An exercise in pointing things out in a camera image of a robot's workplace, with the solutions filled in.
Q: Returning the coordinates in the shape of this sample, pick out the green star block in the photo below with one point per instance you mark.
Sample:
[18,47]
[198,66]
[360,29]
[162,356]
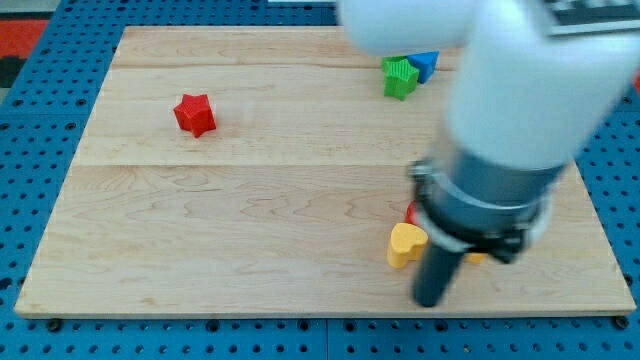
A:
[400,79]

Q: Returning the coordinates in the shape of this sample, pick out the light wooden board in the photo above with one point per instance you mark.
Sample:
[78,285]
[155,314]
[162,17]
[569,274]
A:
[286,208]

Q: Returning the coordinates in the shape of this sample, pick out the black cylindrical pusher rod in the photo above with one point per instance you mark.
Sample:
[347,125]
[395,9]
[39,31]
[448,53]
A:
[436,269]

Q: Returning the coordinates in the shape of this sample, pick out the yellow heart block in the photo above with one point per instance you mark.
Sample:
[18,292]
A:
[406,244]

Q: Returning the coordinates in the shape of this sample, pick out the red block behind flange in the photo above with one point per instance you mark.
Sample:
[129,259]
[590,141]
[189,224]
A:
[411,216]

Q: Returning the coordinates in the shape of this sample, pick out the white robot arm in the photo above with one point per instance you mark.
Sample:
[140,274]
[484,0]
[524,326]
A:
[535,81]

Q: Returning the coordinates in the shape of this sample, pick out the yellow block behind rod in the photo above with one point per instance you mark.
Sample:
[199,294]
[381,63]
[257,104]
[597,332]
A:
[476,258]

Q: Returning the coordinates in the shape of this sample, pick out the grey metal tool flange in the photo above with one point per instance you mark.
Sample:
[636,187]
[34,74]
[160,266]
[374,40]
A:
[467,203]

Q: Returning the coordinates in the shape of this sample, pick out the blue block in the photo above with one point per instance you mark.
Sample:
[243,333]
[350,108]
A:
[425,63]

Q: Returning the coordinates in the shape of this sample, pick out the red star block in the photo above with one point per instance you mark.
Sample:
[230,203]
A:
[195,114]

